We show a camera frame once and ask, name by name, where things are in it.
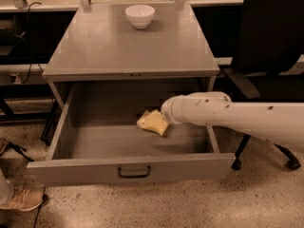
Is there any black office chair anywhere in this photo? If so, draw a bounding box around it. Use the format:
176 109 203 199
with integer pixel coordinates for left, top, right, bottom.
215 0 304 169

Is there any white ceramic bowl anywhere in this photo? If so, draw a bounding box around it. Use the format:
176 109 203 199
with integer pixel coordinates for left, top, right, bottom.
125 5 155 29

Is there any grey open top drawer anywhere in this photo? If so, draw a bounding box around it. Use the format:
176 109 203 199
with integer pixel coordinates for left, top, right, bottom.
28 79 235 186

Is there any grey trouser leg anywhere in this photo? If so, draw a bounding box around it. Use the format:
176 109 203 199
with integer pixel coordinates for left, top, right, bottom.
0 169 14 205

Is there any tan sneaker shoe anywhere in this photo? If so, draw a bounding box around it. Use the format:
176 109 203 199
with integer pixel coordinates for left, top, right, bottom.
0 187 44 212

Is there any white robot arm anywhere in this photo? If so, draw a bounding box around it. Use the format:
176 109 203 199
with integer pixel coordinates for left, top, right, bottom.
161 92 304 152

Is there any black drawer handle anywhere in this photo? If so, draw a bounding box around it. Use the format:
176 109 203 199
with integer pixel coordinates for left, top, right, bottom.
117 165 151 179

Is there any grey metal cabinet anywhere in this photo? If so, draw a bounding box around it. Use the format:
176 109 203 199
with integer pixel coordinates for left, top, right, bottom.
42 2 220 147

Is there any black tripod leg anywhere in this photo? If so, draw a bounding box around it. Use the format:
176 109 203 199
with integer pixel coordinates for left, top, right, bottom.
0 139 32 162

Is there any yellow sponge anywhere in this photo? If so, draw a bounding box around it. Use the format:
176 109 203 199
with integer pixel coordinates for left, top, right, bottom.
137 110 169 136

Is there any black cable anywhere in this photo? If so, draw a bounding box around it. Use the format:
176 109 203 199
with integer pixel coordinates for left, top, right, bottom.
12 2 46 86

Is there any wall power outlet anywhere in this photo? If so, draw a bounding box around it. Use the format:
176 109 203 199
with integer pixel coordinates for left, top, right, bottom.
10 74 21 85

